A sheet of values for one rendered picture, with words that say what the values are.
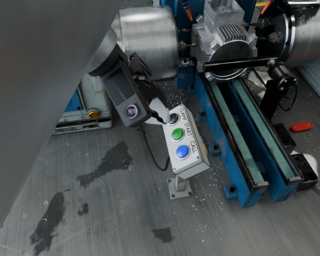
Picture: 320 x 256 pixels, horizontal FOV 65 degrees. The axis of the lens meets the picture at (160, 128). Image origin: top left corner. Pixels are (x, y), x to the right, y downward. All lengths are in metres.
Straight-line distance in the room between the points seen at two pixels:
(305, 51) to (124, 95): 0.73
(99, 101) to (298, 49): 0.69
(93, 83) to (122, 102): 0.42
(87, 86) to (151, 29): 0.26
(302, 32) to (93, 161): 0.81
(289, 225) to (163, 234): 0.36
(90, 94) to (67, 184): 0.30
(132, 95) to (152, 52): 0.41
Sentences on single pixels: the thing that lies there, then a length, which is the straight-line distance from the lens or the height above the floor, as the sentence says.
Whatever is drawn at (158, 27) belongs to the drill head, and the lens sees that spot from 0.82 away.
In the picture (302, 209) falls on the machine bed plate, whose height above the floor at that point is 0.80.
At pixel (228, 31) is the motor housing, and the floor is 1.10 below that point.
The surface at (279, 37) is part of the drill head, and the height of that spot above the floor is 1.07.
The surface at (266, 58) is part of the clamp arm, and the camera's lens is 0.95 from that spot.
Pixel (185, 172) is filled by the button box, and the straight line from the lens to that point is 0.56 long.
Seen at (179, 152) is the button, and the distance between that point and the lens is 0.55.
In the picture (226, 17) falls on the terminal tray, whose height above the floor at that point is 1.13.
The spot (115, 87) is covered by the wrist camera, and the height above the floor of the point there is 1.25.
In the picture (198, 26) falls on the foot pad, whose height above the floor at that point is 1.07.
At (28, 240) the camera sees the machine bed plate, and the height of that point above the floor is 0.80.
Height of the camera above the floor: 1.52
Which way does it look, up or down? 49 degrees down
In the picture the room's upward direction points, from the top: straight up
